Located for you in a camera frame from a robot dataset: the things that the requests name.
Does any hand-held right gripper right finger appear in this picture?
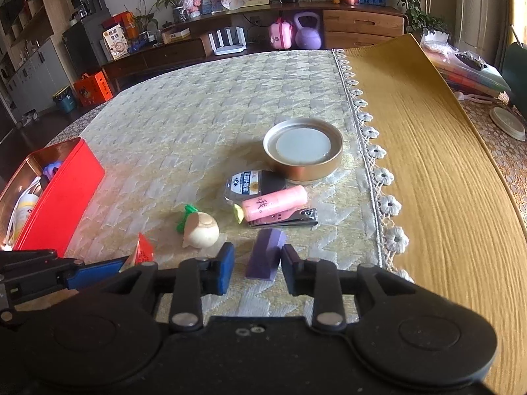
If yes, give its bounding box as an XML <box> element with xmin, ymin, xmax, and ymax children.
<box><xmin>280</xmin><ymin>244</ymin><xmax>416</xmax><ymax>334</ymax></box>

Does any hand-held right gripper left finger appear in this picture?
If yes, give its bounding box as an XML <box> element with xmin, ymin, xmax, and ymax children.
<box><xmin>119</xmin><ymin>242</ymin><xmax>236</xmax><ymax>333</ymax></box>

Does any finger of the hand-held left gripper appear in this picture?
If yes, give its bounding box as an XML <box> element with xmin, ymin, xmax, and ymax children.
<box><xmin>0</xmin><ymin>249</ymin><xmax>58</xmax><ymax>271</ymax></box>
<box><xmin>41</xmin><ymin>255</ymin><xmax>131</xmax><ymax>293</ymax></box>

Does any small purple pink block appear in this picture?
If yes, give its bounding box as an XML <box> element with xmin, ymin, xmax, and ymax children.
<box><xmin>245</xmin><ymin>227</ymin><xmax>288</xmax><ymax>281</ymax></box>

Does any white turnip toy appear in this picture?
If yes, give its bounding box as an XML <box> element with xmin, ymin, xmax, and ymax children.
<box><xmin>177</xmin><ymin>204</ymin><xmax>220</xmax><ymax>250</ymax></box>

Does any white yellow bottle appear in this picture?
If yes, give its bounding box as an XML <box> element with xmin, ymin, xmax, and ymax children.
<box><xmin>12</xmin><ymin>193</ymin><xmax>40</xmax><ymax>243</ymax></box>

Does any small red triangular piece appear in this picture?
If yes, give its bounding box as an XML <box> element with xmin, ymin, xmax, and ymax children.
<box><xmin>119</xmin><ymin>232</ymin><xmax>155</xmax><ymax>274</ymax></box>

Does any black nail clipper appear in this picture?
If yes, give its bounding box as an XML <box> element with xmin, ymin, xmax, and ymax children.
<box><xmin>247</xmin><ymin>208</ymin><xmax>319</xmax><ymax>228</ymax></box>

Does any red tin box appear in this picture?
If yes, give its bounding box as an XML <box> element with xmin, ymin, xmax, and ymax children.
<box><xmin>0</xmin><ymin>137</ymin><xmax>105</xmax><ymax>258</ymax></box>

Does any pink tube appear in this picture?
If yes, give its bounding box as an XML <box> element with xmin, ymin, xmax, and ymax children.
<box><xmin>241</xmin><ymin>185</ymin><xmax>309</xmax><ymax>224</ymax></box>

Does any black packet blue label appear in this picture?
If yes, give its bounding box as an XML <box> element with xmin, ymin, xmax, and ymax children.
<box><xmin>224</xmin><ymin>170</ymin><xmax>289</xmax><ymax>206</ymax></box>

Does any purple toy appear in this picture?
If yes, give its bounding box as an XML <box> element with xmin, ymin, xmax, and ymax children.
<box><xmin>42</xmin><ymin>161</ymin><xmax>64</xmax><ymax>182</ymax></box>

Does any gold round tin lid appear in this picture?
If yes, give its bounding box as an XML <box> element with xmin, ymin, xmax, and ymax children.
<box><xmin>263</xmin><ymin>118</ymin><xmax>344</xmax><ymax>182</ymax></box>

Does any cream quilted table cloth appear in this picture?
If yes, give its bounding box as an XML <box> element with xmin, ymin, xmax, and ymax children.
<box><xmin>45</xmin><ymin>48</ymin><xmax>412</xmax><ymax>326</ymax></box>

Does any teal bin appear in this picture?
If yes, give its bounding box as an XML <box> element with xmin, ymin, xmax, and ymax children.
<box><xmin>51</xmin><ymin>86</ymin><xmax>78</xmax><ymax>114</ymax></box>

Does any yellow table mat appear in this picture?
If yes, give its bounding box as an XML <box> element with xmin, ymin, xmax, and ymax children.
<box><xmin>342</xmin><ymin>33</ymin><xmax>527</xmax><ymax>391</ymax></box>

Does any orange gift box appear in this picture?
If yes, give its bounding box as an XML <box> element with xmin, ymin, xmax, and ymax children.
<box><xmin>73</xmin><ymin>71</ymin><xmax>114</xmax><ymax>108</ymax></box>

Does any black fridge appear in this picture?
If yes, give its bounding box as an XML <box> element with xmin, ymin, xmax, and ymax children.
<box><xmin>62</xmin><ymin>18</ymin><xmax>108</xmax><ymax>79</ymax></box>

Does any white router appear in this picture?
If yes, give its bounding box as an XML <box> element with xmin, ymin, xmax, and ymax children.
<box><xmin>208</xmin><ymin>27</ymin><xmax>248</xmax><ymax>57</ymax></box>

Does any cereal box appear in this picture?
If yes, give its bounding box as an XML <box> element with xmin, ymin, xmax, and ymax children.
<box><xmin>102</xmin><ymin>25</ymin><xmax>129</xmax><ymax>60</ymax></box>

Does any purple kettlebell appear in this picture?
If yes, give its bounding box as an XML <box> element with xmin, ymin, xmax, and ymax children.
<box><xmin>293</xmin><ymin>12</ymin><xmax>323</xmax><ymax>49</ymax></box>

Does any small white box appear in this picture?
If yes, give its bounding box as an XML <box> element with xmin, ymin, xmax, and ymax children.
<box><xmin>161</xmin><ymin>28</ymin><xmax>192</xmax><ymax>44</ymax></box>

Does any pink toy case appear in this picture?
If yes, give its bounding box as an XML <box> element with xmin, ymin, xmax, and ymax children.
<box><xmin>268</xmin><ymin>17</ymin><xmax>295</xmax><ymax>50</ymax></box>

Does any red gift bag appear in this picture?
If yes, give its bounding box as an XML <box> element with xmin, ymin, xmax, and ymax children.
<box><xmin>103</xmin><ymin>12</ymin><xmax>138</xmax><ymax>40</ymax></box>

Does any white spoon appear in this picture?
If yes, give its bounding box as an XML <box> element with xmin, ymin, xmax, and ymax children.
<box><xmin>453</xmin><ymin>91</ymin><xmax>492</xmax><ymax>105</ymax></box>

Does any small potted plant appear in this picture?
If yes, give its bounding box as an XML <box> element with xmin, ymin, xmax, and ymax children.
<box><xmin>132</xmin><ymin>0</ymin><xmax>159</xmax><ymax>42</ymax></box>

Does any potted orchid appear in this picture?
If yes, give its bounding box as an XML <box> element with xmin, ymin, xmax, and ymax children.
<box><xmin>152</xmin><ymin>0</ymin><xmax>190</xmax><ymax>24</ymax></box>

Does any wooden TV cabinet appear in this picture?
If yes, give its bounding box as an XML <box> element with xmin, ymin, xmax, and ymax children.
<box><xmin>101</xmin><ymin>1</ymin><xmax>408</xmax><ymax>91</ymax></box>

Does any black coffee machine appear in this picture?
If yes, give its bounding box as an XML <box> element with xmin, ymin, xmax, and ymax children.
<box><xmin>71</xmin><ymin>0</ymin><xmax>103</xmax><ymax>21</ymax></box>

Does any white round lid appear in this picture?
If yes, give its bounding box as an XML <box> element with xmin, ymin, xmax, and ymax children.
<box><xmin>489</xmin><ymin>106</ymin><xmax>527</xmax><ymax>141</ymax></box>

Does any stack of books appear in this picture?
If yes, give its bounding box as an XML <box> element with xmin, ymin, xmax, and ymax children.
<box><xmin>422</xmin><ymin>43</ymin><xmax>511</xmax><ymax>97</ymax></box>

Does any wall shelf unit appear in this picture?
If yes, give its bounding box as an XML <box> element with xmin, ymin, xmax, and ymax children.
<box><xmin>0</xmin><ymin>0</ymin><xmax>62</xmax><ymax>132</ymax></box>

